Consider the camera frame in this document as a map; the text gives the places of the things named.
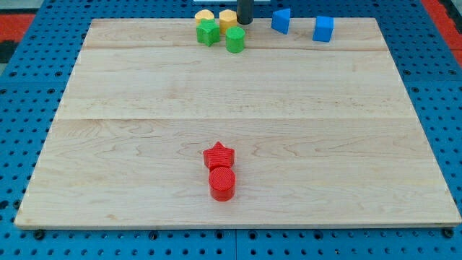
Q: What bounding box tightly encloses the green cylinder block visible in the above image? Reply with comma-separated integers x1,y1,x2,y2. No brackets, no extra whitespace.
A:
225,26,245,53

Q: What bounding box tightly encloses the light wooden board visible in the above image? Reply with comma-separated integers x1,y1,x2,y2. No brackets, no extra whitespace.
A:
14,18,461,230

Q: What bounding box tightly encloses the yellow hexagon block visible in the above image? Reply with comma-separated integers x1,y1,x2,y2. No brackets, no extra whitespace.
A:
219,9,237,34

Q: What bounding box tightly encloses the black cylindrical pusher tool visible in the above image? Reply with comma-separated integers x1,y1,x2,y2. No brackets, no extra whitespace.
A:
237,0,254,25

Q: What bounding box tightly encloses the red star block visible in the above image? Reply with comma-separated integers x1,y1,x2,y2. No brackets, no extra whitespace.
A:
203,142,235,171

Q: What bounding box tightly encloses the red cylinder block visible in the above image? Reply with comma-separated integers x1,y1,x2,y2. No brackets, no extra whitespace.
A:
209,167,236,202

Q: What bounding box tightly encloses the blue triangle block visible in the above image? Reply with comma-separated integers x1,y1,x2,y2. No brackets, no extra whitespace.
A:
271,8,291,35

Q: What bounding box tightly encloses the blue cube block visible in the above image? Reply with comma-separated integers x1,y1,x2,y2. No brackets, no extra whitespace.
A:
313,16,334,43

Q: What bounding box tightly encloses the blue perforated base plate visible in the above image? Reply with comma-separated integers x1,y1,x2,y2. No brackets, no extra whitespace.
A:
1,1,461,259

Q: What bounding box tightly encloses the yellow heart block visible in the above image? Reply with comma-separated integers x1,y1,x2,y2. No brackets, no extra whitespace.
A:
194,9,215,25

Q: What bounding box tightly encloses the green star block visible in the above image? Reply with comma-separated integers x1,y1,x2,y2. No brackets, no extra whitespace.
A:
196,19,220,46

